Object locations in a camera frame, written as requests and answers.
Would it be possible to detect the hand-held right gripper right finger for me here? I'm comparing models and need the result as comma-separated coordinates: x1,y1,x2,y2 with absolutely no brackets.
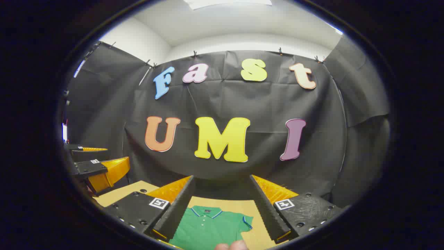
249,174,345,244

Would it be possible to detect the black backdrop cloth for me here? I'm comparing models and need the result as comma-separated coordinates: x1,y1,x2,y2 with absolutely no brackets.
64,35,391,209

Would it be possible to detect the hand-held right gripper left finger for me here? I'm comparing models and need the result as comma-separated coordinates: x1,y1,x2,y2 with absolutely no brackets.
103,175,196,243

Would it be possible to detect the green T-shirt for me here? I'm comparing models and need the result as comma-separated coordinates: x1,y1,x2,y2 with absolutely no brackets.
169,205,254,250

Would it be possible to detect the ceiling light panel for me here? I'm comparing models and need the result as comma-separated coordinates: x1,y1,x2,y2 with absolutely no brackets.
183,0,273,10

